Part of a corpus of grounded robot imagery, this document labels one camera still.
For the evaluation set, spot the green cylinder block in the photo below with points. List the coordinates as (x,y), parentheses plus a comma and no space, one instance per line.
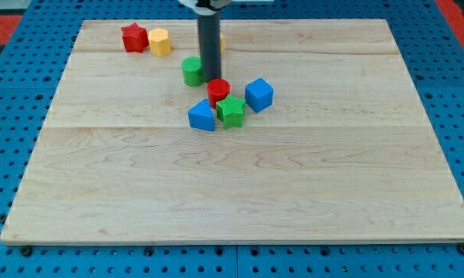
(192,71)

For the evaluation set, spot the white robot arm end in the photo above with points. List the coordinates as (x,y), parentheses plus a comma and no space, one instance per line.
(205,7)

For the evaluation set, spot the yellow hexagon block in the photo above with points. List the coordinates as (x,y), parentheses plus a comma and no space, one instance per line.
(160,42)

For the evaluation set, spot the green star block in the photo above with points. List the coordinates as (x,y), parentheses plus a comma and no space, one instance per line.
(231,111)

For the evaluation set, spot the blue triangle block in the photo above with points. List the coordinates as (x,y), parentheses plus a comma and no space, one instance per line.
(200,116)

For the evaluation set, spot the red cylinder block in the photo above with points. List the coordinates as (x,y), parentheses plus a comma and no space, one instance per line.
(217,90)

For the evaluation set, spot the blue cube block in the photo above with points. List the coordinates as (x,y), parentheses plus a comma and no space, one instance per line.
(259,94)

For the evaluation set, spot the yellow block behind rod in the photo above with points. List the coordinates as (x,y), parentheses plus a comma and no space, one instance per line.
(222,43)

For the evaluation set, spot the light wooden board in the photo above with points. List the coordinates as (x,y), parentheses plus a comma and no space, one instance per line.
(345,154)

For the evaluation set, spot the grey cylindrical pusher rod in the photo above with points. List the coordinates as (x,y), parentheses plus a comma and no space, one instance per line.
(209,46)

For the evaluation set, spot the red star block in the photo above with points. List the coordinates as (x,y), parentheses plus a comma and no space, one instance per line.
(134,38)

